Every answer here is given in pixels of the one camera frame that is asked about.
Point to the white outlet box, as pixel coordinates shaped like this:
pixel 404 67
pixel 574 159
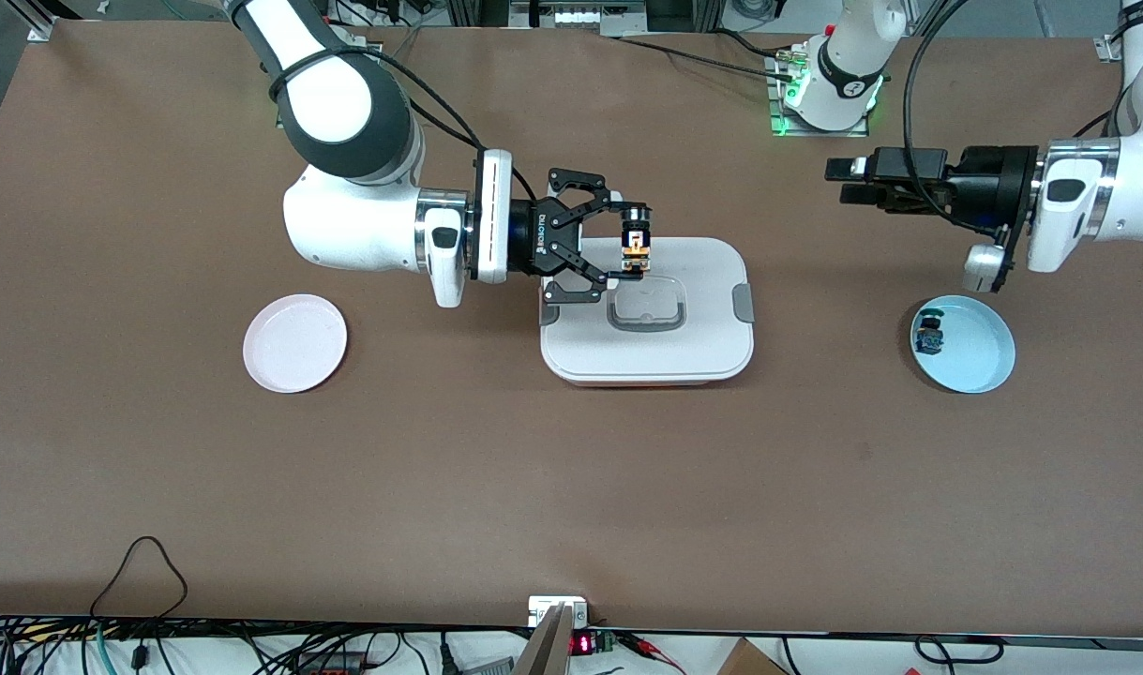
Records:
pixel 557 605

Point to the light blue round plate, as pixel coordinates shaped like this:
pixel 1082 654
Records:
pixel 979 352

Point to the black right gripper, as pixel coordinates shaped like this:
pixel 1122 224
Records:
pixel 534 240

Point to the pink round plate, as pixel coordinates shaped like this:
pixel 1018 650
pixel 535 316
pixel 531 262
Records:
pixel 294 342

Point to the white lunch box grey latches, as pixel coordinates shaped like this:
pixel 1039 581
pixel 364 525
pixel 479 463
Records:
pixel 646 352

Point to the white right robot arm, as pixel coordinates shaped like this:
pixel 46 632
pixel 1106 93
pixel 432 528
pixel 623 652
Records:
pixel 346 225

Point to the aluminium corner bracket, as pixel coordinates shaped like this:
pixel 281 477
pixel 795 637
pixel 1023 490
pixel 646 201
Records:
pixel 38 33
pixel 1110 47

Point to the metal base plate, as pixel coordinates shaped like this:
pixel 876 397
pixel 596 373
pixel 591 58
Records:
pixel 774 112

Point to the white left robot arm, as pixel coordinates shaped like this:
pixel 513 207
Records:
pixel 1134 187

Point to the brown cardboard box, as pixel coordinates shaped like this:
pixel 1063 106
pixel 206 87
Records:
pixel 749 661

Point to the orange push button switch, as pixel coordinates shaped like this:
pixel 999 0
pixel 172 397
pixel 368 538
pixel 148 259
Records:
pixel 636 246

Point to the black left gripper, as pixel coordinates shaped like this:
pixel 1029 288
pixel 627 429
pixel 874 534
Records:
pixel 995 182

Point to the red digit display module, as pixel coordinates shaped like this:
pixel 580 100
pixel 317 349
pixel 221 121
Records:
pixel 585 644

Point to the grey aluminium bar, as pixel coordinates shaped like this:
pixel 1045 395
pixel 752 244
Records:
pixel 548 647

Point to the red connector strip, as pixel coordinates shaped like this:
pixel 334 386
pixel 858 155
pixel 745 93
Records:
pixel 327 664

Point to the aluminium extrusion frame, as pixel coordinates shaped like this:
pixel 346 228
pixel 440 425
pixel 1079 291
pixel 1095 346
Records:
pixel 477 11

